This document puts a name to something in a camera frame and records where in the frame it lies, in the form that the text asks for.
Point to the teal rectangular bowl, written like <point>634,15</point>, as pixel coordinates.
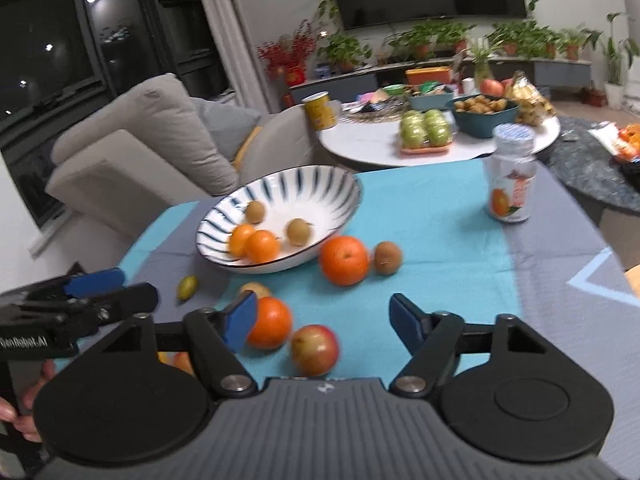
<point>425,101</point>

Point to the person's left hand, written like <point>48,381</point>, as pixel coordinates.
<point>30,430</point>

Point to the glass vase with grass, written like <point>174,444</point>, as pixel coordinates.
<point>482,62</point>

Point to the orange bag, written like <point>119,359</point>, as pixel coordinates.
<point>629,141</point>

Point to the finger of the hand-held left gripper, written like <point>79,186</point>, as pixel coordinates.
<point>95,281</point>
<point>125,300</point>

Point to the blue striped white bowl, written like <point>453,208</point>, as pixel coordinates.
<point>320,200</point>

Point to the small green fruit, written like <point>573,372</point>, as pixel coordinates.
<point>186,288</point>

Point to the large orange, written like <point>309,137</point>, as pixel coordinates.
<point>344,260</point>

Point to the orange box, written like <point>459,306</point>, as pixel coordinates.
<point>427,76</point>

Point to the pale brown fruit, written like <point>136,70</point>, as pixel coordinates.
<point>260,290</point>

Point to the white roll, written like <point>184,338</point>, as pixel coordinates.
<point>468,86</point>

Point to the yellow can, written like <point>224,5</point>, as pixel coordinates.
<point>320,112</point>

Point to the pile of small brown fruits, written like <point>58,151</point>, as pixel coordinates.
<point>480,105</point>

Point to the white curtain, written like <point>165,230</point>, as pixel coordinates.
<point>225,35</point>

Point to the grey cushion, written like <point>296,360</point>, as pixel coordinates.
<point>225,125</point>

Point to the dark marble round table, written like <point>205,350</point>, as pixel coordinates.
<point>575,165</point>

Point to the small potted plant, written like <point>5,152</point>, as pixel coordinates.
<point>593,95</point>

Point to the grey television console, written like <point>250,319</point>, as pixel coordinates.
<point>350,82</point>

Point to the dark framed window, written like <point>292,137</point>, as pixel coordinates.
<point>50,35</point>

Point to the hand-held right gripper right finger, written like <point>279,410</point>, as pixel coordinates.
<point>402,320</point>

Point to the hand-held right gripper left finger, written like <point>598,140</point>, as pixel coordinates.
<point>242,322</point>

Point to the red berry plant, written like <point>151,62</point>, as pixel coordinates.
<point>287,50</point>

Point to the black cloth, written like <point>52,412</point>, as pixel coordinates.
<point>631,167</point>

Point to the white round table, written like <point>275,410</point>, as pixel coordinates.
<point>365,142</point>

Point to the wooden furniture edge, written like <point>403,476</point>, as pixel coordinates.
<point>633,282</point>

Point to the orange tray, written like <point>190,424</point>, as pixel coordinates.
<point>425,149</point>

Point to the yellow cushion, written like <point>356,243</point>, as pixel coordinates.
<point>244,147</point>

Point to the red yellow apple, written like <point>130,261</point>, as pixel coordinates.
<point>315,350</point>

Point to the white paper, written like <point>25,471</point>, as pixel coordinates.
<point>605,135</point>

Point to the green apple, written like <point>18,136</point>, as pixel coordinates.
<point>411,119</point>
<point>439,134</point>
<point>412,136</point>
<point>434,117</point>

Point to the brown kiwi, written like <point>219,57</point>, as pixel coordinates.
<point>255,211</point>
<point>299,231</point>
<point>388,258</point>

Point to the tall plant in white pot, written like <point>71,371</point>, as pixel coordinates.
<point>616,55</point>

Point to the green potted plant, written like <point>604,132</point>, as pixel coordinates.
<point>345,50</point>
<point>572,42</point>
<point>417,40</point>
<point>455,35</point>
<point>517,35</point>

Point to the beige armchair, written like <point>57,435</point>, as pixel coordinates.
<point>150,125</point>

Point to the red pot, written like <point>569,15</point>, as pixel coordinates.
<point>294,77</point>

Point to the pile of snack packets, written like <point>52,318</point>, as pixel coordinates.
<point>372,102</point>

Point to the clear bottle with orange label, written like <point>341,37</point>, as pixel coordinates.
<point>510,180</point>

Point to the bunch of bananas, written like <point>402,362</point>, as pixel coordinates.
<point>520,87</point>

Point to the red orange fruit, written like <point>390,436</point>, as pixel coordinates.
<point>183,361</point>

